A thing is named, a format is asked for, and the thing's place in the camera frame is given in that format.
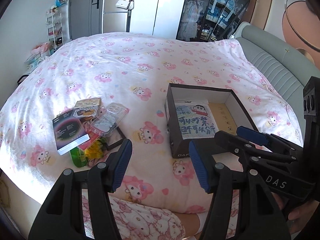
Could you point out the pink cartoon print bedspread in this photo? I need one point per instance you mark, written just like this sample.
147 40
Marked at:
134 70

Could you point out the dark booklet with white edge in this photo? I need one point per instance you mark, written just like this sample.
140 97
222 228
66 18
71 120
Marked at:
69 132

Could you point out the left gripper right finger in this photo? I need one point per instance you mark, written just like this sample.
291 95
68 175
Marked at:
259 216

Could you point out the black cardboard box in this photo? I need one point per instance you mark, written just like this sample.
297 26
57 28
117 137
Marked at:
178 92

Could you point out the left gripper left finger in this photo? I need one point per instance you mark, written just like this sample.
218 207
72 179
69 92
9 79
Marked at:
61 217

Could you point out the black picture frame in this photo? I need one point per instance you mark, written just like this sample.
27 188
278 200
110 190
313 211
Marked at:
115 139

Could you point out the black skateboard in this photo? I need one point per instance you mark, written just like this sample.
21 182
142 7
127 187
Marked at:
229 19

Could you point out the cartoon sticker pack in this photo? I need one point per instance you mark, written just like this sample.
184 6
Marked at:
88 109

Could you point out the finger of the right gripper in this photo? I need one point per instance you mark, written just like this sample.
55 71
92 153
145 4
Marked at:
241 155
260 136

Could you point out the cartoon diamond painting kit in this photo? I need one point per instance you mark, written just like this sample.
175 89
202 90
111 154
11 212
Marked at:
195 120

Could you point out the clear phone case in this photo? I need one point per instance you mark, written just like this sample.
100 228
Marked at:
108 119

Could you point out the right hand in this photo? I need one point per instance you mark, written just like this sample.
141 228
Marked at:
299 216

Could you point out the white wardrobe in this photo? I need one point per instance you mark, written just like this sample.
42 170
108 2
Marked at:
159 18

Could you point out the white handbag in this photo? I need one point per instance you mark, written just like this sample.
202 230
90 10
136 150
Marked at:
125 4

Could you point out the black glass display cabinet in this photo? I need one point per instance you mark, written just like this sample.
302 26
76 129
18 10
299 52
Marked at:
198 19

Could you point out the grey door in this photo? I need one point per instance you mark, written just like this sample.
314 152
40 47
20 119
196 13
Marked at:
85 18

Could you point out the brown cardboard sheet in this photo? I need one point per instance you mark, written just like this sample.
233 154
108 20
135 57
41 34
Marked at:
223 118

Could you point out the grey padded headboard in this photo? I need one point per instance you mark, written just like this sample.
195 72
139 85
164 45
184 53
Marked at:
286 69

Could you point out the green yellow toy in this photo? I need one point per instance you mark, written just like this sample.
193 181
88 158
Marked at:
95 151

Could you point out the white wire shelf rack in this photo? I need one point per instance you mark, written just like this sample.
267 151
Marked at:
54 30

